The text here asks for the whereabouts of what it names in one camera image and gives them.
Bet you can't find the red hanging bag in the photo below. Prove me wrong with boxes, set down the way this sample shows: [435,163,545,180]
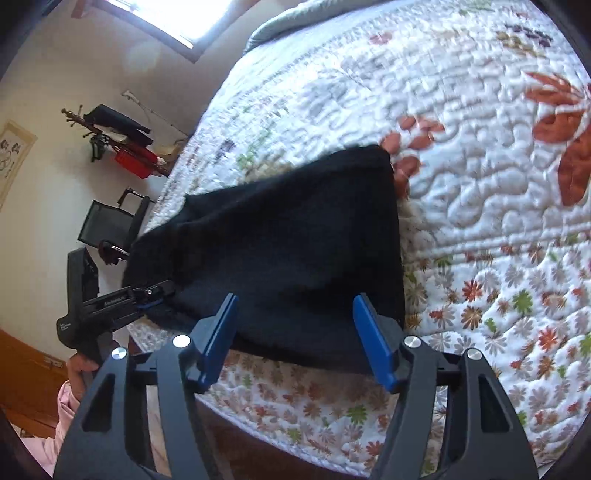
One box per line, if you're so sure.
[115,147,160,178]

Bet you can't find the black hanging garment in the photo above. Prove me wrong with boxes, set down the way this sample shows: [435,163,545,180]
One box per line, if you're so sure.
[85,104,153,146]

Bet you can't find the light blue duvet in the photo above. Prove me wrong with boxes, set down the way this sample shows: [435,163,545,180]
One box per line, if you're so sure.
[245,0,333,54]

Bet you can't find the black office chair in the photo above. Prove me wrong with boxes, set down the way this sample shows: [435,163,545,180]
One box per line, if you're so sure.
[78,187,151,266]

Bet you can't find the person's left hand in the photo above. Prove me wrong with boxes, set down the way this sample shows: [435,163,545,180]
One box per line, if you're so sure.
[67,353,100,403]

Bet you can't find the white wall cable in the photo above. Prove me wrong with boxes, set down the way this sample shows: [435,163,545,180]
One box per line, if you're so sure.
[121,89,190,137]

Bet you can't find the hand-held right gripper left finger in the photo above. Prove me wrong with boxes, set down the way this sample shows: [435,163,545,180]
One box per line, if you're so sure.
[53,293,241,480]

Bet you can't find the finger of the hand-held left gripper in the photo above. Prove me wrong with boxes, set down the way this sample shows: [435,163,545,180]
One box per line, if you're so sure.
[133,280,177,303]
[137,298,168,320]

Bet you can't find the wall scroll picture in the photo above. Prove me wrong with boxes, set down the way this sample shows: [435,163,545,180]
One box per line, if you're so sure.
[0,119,38,213]

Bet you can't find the wooden framed window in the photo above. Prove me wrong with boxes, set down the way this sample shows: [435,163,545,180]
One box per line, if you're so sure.
[71,0,259,63]

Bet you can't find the floral quilted bedspread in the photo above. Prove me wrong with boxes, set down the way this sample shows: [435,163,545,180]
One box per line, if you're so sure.
[127,0,591,472]

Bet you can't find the black pants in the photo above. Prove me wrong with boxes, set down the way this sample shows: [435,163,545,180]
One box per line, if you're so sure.
[121,144,407,377]

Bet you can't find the wooden coat rack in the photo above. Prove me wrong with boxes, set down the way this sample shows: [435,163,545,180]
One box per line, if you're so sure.
[61,106,169,178]

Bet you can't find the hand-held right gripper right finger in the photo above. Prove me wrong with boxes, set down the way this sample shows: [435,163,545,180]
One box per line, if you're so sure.
[352,293,539,480]

